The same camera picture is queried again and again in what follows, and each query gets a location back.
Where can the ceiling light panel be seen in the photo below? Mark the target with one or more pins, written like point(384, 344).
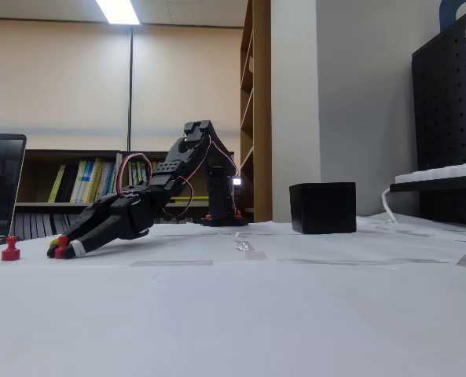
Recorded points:
point(118, 12)

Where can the black shelf ledge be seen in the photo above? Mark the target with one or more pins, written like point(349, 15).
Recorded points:
point(433, 186)

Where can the black pegboard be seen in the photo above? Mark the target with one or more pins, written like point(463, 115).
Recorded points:
point(448, 118)

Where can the yellow binder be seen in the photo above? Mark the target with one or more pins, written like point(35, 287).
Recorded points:
point(133, 173)
point(142, 170)

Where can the black window post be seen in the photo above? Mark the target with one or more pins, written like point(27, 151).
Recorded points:
point(130, 98)

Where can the red pawn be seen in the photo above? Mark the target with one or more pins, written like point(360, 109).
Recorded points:
point(10, 254)
point(61, 253)

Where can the grey white binder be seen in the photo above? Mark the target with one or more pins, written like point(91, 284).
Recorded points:
point(30, 225)
point(41, 224)
point(53, 224)
point(19, 225)

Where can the yellow flat folder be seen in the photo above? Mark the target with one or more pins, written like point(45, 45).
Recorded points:
point(193, 198)

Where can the low wooden bookshelf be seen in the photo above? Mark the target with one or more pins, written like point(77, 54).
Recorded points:
point(71, 154)
point(146, 155)

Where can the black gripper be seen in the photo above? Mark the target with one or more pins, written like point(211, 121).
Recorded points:
point(112, 217)

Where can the tall wooden bookshelf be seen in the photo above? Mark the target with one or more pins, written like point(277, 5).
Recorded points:
point(262, 118)

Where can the black open box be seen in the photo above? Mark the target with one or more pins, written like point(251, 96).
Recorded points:
point(323, 208)

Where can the beige roller blind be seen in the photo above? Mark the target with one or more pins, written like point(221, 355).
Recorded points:
point(166, 78)
point(52, 78)

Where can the blue panel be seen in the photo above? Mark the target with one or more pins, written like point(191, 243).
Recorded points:
point(446, 12)

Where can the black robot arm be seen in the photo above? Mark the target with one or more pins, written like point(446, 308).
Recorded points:
point(213, 173)

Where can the black book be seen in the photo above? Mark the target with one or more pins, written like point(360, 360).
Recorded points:
point(67, 188)

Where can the yellow slim book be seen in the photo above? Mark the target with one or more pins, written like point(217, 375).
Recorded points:
point(55, 187)

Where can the yellow white book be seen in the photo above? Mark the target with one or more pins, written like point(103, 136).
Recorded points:
point(87, 184)
point(77, 188)

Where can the white power strip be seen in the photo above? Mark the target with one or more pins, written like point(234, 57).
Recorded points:
point(441, 173)

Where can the white paper table cover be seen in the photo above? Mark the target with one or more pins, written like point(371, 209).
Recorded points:
point(232, 314)

